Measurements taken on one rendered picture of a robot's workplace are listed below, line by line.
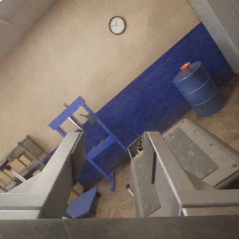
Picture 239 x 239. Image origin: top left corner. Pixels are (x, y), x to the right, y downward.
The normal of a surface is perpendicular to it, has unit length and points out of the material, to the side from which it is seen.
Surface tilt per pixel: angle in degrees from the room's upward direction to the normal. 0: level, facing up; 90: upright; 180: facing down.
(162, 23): 90
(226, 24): 90
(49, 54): 90
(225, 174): 0
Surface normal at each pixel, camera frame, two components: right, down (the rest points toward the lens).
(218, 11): 0.03, 0.30
